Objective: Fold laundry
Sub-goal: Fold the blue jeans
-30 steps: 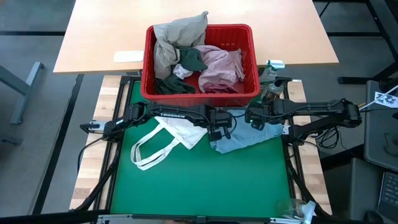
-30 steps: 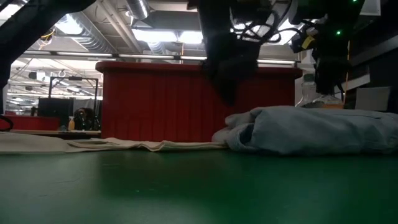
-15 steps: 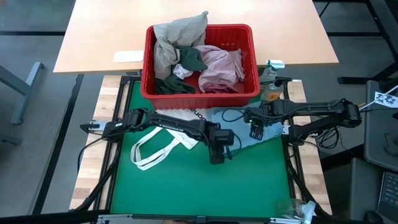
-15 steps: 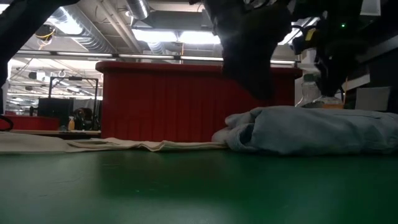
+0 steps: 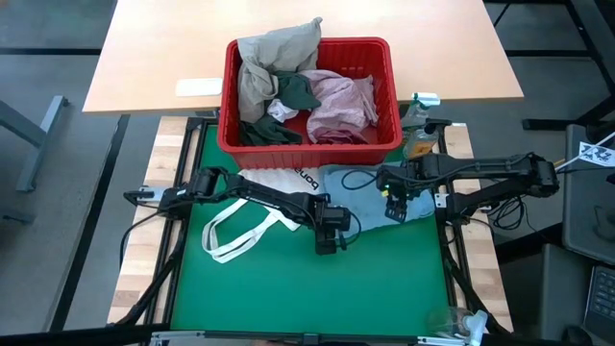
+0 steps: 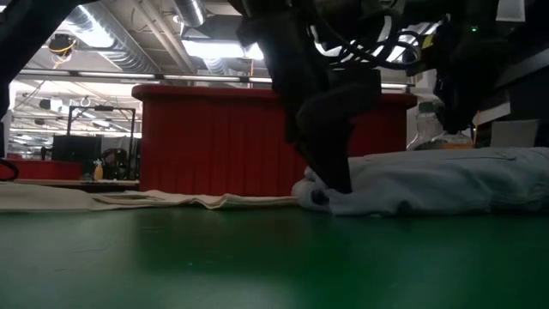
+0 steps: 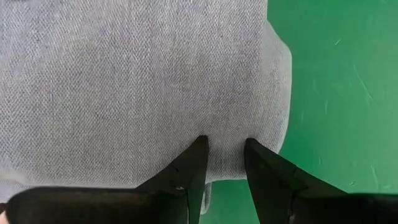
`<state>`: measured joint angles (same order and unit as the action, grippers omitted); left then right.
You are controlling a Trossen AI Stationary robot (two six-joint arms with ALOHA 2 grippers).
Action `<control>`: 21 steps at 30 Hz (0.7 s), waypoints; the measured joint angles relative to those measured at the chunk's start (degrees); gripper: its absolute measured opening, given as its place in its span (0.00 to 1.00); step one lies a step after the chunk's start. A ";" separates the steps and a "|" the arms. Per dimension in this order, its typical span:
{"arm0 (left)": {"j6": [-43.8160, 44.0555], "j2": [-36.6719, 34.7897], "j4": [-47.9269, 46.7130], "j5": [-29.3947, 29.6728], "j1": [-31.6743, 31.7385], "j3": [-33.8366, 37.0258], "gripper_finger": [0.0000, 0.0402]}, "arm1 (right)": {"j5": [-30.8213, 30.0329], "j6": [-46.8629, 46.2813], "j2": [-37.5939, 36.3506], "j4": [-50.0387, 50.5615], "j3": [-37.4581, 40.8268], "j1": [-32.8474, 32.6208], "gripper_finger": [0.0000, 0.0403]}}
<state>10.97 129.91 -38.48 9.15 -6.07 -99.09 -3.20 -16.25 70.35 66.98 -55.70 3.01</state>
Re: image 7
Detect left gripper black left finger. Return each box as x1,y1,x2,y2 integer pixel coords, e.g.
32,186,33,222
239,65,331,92
6,134,210,224

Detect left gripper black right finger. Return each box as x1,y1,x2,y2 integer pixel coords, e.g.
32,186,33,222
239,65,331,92
244,138,398,224

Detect light blue denim jeans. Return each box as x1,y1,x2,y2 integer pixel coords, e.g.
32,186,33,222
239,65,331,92
0,0,293,215

